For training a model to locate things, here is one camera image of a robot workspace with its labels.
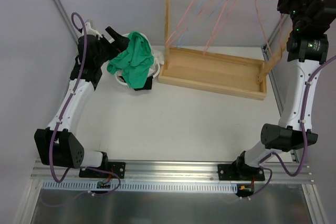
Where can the aluminium mounting rail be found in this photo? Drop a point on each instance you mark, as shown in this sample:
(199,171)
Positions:
(175,171)

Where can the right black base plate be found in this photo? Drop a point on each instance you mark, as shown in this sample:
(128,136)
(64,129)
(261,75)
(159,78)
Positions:
(242,172)

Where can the black tank top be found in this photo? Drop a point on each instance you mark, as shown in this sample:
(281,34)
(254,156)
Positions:
(147,85)

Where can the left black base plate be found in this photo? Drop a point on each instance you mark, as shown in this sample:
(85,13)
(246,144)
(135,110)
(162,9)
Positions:
(103,171)

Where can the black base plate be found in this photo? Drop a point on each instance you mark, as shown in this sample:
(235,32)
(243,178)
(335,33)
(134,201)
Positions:
(242,172)
(103,171)

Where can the pink hanger with cream top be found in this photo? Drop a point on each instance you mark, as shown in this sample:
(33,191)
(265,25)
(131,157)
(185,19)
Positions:
(222,18)

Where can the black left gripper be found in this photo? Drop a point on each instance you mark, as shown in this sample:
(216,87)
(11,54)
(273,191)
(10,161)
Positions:
(105,44)

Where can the wooden clothes rack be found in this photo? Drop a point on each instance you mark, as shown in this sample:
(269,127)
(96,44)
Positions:
(213,72)

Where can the white slotted cable duct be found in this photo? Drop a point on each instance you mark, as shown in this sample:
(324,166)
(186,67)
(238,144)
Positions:
(143,186)

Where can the blue wire hanger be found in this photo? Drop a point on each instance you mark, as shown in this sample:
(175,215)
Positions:
(193,21)

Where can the green tank top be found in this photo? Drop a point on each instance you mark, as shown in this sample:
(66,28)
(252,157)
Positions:
(135,62)

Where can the cream tank top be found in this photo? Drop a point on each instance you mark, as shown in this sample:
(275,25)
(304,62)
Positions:
(158,61)

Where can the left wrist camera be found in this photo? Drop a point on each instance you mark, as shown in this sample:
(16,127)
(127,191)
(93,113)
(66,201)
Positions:
(92,34)

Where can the white perforated plastic basket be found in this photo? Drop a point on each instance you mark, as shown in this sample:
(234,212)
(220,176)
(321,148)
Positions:
(138,65)

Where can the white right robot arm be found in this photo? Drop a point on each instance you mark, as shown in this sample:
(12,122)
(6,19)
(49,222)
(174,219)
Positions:
(307,48)

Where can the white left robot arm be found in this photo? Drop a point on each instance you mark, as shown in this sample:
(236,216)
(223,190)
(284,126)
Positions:
(57,143)

